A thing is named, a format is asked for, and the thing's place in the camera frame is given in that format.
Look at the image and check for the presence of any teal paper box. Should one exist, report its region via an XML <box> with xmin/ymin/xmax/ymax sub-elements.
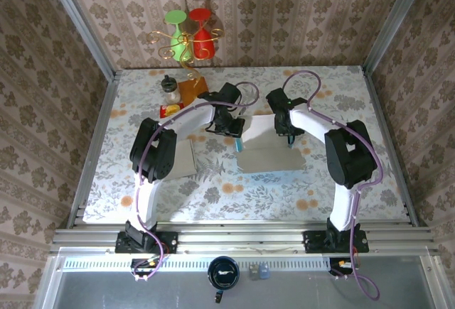
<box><xmin>234</xmin><ymin>112</ymin><xmax>307</xmax><ymax>175</ymax></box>

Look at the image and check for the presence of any white paper box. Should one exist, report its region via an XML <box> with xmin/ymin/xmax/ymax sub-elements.
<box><xmin>166</xmin><ymin>138</ymin><xmax>198</xmax><ymax>182</ymax></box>

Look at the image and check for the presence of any red plastic wine glass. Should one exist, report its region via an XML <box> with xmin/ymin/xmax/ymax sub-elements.
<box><xmin>188</xmin><ymin>7</ymin><xmax>216</xmax><ymax>60</ymax></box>

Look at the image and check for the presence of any small glass jar, black lid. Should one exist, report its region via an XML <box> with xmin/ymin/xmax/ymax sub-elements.
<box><xmin>160</xmin><ymin>75</ymin><xmax>181</xmax><ymax>105</ymax></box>

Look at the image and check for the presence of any red snack packet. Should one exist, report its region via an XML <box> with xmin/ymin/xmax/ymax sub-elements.
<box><xmin>159</xmin><ymin>102</ymin><xmax>186</xmax><ymax>120</ymax></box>

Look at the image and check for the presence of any floral patterned table cover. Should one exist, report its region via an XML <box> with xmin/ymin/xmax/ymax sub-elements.
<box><xmin>82</xmin><ymin>66</ymin><xmax>410</xmax><ymax>223</ymax></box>

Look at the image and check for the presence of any green plastic wine glass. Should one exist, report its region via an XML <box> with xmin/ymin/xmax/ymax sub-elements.
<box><xmin>163</xmin><ymin>9</ymin><xmax>193</xmax><ymax>62</ymax></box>

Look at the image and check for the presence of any black power connector block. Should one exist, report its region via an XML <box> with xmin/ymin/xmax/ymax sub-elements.
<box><xmin>328</xmin><ymin>257</ymin><xmax>360</xmax><ymax>277</ymax></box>
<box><xmin>130</xmin><ymin>258</ymin><xmax>161</xmax><ymax>277</ymax></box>

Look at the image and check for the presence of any black round mug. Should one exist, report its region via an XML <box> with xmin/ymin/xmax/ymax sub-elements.
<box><xmin>207</xmin><ymin>255</ymin><xmax>241</xmax><ymax>303</ymax></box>

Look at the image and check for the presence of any grey metal lower shelf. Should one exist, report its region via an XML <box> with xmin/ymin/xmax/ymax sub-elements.
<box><xmin>45</xmin><ymin>269</ymin><xmax>440</xmax><ymax>309</ymax></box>

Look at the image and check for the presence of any gold wire rack, orange base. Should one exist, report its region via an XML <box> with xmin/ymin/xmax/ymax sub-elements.
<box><xmin>147</xmin><ymin>28</ymin><xmax>225</xmax><ymax>107</ymax></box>

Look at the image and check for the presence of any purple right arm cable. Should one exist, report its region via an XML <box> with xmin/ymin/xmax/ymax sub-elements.
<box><xmin>284</xmin><ymin>70</ymin><xmax>384</xmax><ymax>301</ymax></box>

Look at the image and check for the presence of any aluminium table side rail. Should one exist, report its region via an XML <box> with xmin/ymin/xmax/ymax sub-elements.
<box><xmin>361</xmin><ymin>67</ymin><xmax>421</xmax><ymax>227</ymax></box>
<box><xmin>66</xmin><ymin>70</ymin><xmax>122</xmax><ymax>230</ymax></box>

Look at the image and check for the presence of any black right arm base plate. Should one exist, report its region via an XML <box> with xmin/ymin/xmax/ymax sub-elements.
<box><xmin>304</xmin><ymin>229</ymin><xmax>370</xmax><ymax>254</ymax></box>

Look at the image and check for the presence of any aluminium table end rail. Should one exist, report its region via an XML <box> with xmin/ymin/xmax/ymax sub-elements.
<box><xmin>49</xmin><ymin>220</ymin><xmax>440</xmax><ymax>255</ymax></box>

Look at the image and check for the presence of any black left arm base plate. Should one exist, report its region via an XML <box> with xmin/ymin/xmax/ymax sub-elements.
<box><xmin>114</xmin><ymin>231</ymin><xmax>178</xmax><ymax>254</ymax></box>

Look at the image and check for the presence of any aluminium frame post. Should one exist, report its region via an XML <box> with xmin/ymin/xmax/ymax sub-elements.
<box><xmin>41</xmin><ymin>0</ymin><xmax>120</xmax><ymax>81</ymax></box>
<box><xmin>363</xmin><ymin>0</ymin><xmax>434</xmax><ymax>75</ymax></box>

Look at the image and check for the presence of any slotted white cable duct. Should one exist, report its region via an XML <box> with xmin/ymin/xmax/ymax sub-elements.
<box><xmin>62</xmin><ymin>254</ymin><xmax>331</xmax><ymax>271</ymax></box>

